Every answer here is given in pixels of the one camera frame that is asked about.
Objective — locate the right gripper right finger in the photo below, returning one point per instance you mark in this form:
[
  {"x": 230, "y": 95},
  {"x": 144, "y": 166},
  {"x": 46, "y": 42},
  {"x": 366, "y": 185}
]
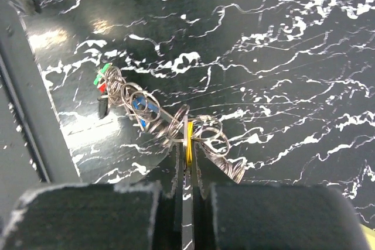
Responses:
[{"x": 228, "y": 215}]

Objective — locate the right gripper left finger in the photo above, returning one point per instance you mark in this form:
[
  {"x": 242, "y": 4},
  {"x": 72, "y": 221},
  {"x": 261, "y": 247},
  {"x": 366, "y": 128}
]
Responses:
[{"x": 142, "y": 215}]

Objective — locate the yellow key tag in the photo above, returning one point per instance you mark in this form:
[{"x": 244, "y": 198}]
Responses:
[{"x": 189, "y": 133}]

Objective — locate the blue key tag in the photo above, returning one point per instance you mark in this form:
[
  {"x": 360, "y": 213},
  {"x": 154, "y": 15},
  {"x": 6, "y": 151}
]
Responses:
[{"x": 146, "y": 111}]

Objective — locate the red key tag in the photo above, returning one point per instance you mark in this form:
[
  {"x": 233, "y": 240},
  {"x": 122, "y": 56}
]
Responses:
[{"x": 102, "y": 88}]

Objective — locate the green key tag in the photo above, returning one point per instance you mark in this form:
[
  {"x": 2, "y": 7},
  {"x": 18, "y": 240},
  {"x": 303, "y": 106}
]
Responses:
[{"x": 100, "y": 73}]

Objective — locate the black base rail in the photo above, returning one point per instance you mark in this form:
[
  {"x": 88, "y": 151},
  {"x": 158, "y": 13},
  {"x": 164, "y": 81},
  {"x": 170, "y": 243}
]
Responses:
[{"x": 30, "y": 98}]

